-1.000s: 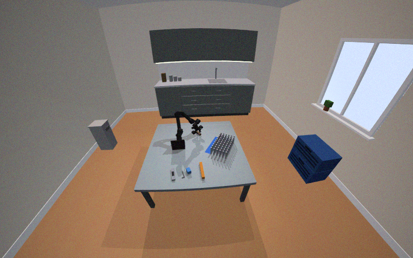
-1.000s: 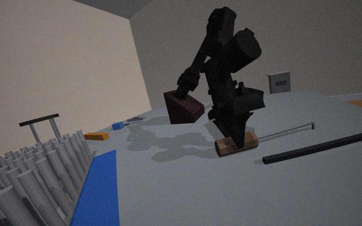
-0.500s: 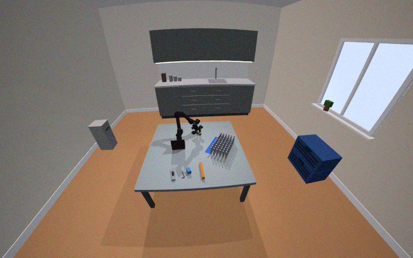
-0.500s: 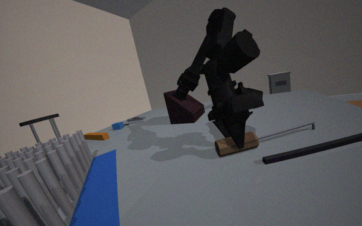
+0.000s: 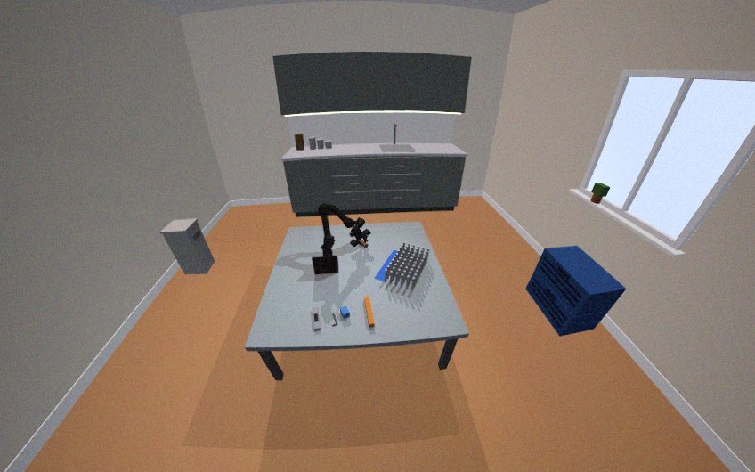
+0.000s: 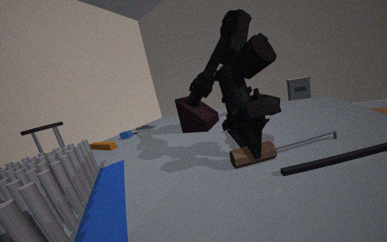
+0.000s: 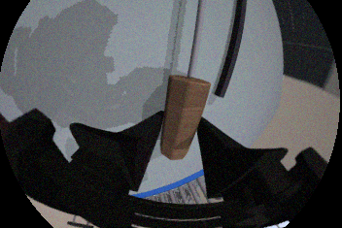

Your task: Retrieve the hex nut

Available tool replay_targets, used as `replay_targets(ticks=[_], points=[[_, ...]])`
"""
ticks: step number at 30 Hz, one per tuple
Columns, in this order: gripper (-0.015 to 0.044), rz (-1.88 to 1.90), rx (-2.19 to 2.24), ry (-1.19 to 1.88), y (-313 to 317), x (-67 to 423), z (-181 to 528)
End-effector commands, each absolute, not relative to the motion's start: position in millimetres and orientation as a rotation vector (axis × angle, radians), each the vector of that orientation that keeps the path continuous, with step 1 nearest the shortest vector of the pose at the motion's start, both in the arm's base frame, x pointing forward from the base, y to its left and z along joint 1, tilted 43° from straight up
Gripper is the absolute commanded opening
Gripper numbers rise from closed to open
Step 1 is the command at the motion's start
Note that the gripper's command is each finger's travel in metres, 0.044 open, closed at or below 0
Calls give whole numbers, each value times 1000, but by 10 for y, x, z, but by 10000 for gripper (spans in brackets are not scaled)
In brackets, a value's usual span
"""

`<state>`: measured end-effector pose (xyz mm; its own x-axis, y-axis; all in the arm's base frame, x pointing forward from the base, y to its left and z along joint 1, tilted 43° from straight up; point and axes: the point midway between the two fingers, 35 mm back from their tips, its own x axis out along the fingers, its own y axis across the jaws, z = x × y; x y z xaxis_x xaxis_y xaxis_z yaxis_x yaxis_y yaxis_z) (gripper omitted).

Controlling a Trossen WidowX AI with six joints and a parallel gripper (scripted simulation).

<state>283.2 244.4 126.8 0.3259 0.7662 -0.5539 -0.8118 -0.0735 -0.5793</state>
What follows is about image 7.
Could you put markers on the hook tool with brown handle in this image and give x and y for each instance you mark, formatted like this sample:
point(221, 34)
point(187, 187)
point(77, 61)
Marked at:
point(186, 98)

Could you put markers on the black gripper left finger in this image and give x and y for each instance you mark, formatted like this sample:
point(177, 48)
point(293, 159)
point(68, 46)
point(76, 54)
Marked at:
point(132, 148)

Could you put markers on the blue tape strip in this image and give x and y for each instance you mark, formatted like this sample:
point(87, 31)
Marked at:
point(173, 185)

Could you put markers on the black l-shaped bar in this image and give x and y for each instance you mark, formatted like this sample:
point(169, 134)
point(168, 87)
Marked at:
point(234, 46)

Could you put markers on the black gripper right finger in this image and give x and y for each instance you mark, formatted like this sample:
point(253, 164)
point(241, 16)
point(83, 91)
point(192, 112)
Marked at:
point(225, 162)

